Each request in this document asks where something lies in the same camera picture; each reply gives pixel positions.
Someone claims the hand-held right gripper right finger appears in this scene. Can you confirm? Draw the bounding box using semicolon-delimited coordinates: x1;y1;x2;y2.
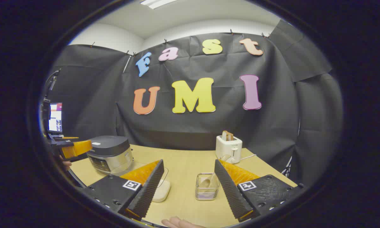
214;159;305;223

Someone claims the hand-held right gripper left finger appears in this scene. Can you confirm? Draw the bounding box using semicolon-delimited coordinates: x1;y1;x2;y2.
81;159;165;221

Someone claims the white rice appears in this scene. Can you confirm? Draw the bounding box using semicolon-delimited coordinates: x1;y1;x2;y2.
152;180;171;202

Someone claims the wooden spoon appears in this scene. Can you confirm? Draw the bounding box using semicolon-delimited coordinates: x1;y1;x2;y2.
198;173;220;192

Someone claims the grey steel rice cooker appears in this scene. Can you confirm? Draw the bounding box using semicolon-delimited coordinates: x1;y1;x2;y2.
87;135;135;176

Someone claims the computer monitor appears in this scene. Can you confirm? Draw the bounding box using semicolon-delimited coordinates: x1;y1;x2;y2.
48;102;63;133

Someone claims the white toaster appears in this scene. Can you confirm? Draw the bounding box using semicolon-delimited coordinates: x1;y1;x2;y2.
216;135;243;164

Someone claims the black backdrop cloth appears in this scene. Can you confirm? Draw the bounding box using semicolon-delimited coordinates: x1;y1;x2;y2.
42;20;344;187

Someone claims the ceiling light panel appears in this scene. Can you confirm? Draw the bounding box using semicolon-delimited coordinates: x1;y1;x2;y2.
140;0;177;9

